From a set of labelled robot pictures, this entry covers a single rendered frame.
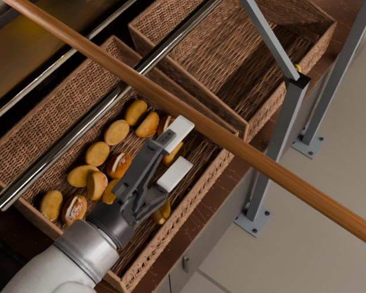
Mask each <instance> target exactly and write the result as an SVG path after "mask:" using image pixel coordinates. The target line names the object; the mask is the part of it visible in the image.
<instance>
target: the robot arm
mask: <svg viewBox="0 0 366 293"><path fill-rule="evenodd" d="M194 126H195V125H194V124H193V123H192V122H190V121H189V120H188V119H186V118H184V117H183V116H181V115H179V116H178V117H177V118H176V119H175V120H174V121H173V122H172V123H171V124H170V125H169V126H168V128H167V129H166V130H165V131H164V132H163V133H162V134H161V135H160V136H159V137H158V138H157V139H156V140H155V141H153V140H152V139H150V138H148V139H147V140H146V142H145V143H144V145H143V146H142V148H141V149H140V151H139V152H138V154H137V155H136V157H135V158H134V160H133V161H132V163H131V164H130V166H129V167H128V169H127V170H126V172H125V173H124V175H123V176H122V178H121V179H120V180H119V182H118V183H117V184H116V185H115V186H114V187H113V188H112V190H111V193H112V194H114V195H115V196H116V198H115V200H114V201H113V203H112V204H107V203H105V202H100V203H98V204H97V205H96V206H95V207H94V208H93V209H92V210H91V211H90V212H89V213H88V214H87V215H86V218H85V220H86V221H83V220H81V219H77V220H75V222H74V223H73V224H72V225H71V226H70V227H69V228H67V230H66V231H65V232H64V233H63V234H62V235H61V236H60V237H59V238H57V239H56V240H55V242H54V243H53V244H52V245H51V246H50V247H49V248H48V249H46V250H45V251H43V252H42V253H41V254H39V255H37V256H35V257H33V258H32V259H31V260H30V261H29V262H28V263H27V264H25V265H24V266H23V267H22V268H21V269H20V270H19V271H18V272H17V273H16V274H15V276H14V277H13V278H12V279H11V280H10V281H9V282H8V283H7V284H6V286H5V287H4V288H3V290H2V291H1V292H0V293H97V292H96V291H95V290H94V287H95V286H96V284H97V283H98V282H100V281H101V279H102V277H103V276H104V275H105V274H106V273H107V272H108V271H109V270H110V268H111V267H112V266H113V265H114V264H115V263H116V262H117V261H118V259H119V253H118V252H117V251H116V250H117V249H122V248H123V246H124V245H125V244H126V243H127V242H128V241H129V240H130V239H131V238H132V236H133V235H134V229H135V228H136V227H137V226H138V224H139V223H141V222H142V221H143V220H145V219H146V218H147V217H148V216H149V215H151V214H152V213H153V212H154V211H156V210H157V209H158V208H159V207H161V206H162V205H163V204H164V203H166V200H167V199H166V198H165V197H167V196H168V193H169V192H170V191H171V190H172V189H173V188H174V187H175V186H176V185H177V184H178V182H179V181H180V180H181V179H182V178H183V176H184V175H186V174H187V172H188V171H189V170H190V169H191V168H192V166H193V164H192V163H190V162H189V161H187V160H186V159H184V158H183V157H182V156H180V157H179V158H178V159H177V160H176V161H175V162H174V163H173V164H172V165H171V166H170V168H169V169H168V170H167V171H166V172H165V173H164V174H163V175H162V176H161V177H160V178H159V179H158V181H157V183H154V185H153V187H152V188H151V189H149V190H148V188H147V184H148V182H149V181H150V179H151V177H152V176H153V174H154V172H155V170H156V168H157V167H158V165H159V163H160V161H161V159H162V157H163V156H169V154H170V152H171V151H172V150H173V149H174V148H175V147H176V146H177V145H178V144H179V143H180V142H181V141H182V139H183V138H184V137H185V136H186V135H187V134H188V133H189V132H190V131H191V130H192V129H193V128H194Z"/></svg>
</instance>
